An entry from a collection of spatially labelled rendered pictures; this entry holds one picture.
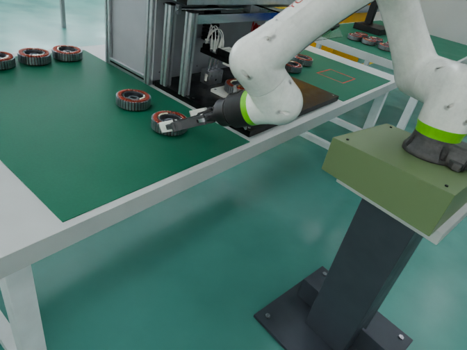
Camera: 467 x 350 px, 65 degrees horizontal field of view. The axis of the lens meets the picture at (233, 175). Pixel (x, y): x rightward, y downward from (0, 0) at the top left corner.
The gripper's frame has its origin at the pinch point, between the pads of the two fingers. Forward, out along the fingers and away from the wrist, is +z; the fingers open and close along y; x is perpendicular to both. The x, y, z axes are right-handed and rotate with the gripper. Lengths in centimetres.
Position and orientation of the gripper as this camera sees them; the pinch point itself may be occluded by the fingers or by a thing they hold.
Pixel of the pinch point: (178, 120)
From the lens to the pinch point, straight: 111.8
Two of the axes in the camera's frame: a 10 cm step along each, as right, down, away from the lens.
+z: -7.9, 0.4, 6.1
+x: 2.6, 9.3, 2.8
